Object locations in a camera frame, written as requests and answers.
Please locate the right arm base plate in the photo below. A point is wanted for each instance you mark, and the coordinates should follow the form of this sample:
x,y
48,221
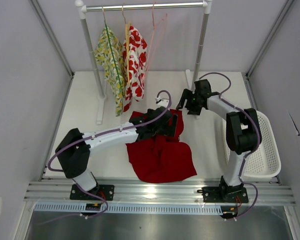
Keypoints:
x,y
215,194

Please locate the white clothes rack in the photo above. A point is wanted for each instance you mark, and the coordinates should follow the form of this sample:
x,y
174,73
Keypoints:
x,y
98,70

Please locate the red skirt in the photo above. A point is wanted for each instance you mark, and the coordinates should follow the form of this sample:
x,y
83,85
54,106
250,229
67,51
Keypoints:
x,y
162,159

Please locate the lemon print garment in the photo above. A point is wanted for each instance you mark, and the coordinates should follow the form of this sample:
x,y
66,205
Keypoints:
x,y
119,94

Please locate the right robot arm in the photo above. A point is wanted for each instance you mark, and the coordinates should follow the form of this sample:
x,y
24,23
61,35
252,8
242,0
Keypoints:
x,y
243,135

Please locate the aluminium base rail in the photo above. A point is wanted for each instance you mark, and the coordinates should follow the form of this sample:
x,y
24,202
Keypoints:
x,y
132,191

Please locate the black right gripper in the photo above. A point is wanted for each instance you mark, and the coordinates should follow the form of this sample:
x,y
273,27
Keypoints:
x,y
187,94

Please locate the red floral print garment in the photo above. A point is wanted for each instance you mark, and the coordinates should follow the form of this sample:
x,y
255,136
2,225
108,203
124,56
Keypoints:
x,y
137,64

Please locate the perforated cable tray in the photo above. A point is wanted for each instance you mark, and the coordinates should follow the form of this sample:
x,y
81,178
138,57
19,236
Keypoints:
x,y
129,208

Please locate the green hanger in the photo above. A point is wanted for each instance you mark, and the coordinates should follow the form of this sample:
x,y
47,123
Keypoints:
x,y
110,56

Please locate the yellow hanger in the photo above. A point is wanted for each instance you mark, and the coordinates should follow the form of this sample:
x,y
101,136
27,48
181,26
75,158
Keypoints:
x,y
127,41

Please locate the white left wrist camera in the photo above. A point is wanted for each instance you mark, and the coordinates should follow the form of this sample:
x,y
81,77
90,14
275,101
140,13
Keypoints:
x,y
162,102

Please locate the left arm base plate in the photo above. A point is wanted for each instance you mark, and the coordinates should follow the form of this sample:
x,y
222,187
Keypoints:
x,y
104,191

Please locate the white perforated basket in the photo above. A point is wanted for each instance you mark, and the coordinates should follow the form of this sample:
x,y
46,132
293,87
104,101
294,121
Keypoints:
x,y
265,163

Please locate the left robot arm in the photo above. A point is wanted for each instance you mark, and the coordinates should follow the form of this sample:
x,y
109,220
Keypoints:
x,y
76,148

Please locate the pink wire hanger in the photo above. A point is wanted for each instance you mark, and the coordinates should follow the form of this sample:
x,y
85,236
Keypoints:
x,y
158,29

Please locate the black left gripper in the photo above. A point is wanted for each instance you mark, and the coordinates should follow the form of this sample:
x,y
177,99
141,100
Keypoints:
x,y
169,130

